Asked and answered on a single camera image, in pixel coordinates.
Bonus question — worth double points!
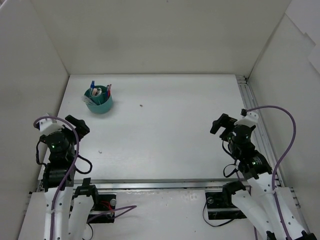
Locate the yellow pen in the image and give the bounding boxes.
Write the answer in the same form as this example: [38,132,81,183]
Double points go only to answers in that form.
[81,95,97,106]

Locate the clear blue-capped spray bottle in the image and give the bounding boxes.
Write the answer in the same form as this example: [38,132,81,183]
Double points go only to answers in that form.
[90,80,95,93]

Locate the dark blue gel pen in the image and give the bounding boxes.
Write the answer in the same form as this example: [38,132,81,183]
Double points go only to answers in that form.
[104,84,110,100]

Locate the red gel pen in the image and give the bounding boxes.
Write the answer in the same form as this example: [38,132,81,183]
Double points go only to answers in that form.
[108,84,112,99]

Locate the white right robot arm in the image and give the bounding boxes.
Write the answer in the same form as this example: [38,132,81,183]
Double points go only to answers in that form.
[210,113,316,240]

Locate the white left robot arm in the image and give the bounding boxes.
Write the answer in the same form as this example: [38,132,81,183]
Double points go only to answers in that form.
[33,114,100,240]

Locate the teal round divided container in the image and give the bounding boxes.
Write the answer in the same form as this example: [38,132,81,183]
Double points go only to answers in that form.
[84,85,114,114]

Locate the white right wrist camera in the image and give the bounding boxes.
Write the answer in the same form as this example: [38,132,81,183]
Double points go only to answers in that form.
[234,108,259,128]

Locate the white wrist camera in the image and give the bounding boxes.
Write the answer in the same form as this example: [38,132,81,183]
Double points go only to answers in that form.
[234,108,259,128]
[35,113,63,136]

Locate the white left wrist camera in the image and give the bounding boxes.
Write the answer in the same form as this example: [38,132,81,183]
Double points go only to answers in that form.
[35,113,63,136]

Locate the aluminium right side rail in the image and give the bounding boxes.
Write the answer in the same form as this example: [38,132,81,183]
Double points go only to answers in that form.
[236,75,297,194]

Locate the aluminium rail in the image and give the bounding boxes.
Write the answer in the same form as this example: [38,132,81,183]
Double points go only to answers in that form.
[236,75,297,194]
[37,177,251,193]

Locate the aluminium front rail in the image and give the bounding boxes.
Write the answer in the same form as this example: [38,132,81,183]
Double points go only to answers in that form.
[37,177,251,193]

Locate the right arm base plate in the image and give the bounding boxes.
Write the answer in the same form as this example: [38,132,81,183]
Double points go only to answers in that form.
[204,180,247,220]

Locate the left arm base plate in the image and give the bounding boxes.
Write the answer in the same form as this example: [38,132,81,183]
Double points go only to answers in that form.
[87,193,117,224]

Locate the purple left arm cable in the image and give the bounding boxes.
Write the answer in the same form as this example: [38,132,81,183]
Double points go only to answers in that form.
[33,116,138,240]

